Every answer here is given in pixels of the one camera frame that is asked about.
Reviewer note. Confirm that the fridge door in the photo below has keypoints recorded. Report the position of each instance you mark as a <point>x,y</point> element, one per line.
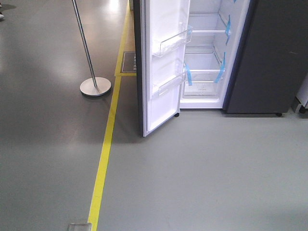
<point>158,19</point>

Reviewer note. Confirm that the dark fridge body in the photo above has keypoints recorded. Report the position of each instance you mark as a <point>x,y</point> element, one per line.
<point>255,50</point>

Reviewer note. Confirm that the lower clear door bin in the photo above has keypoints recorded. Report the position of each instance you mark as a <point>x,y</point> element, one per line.
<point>168,84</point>

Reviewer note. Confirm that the clear door bin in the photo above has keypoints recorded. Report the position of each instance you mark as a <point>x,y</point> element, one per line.
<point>168,84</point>
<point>161,47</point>

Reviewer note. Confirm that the clear crisper drawer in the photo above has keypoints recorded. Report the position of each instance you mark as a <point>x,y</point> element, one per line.
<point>200,89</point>

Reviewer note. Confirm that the dark floor sign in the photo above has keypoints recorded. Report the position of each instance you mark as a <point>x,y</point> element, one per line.
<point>129,62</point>

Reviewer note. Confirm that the metal stanchion pole with base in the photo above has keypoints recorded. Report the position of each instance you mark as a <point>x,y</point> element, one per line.
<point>94,86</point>

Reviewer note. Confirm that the middle clear door bin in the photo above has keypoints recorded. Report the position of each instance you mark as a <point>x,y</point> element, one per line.
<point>161,47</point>

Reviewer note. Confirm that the lower metal floor plate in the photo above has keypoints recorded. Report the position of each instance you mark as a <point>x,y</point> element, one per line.
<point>79,227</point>

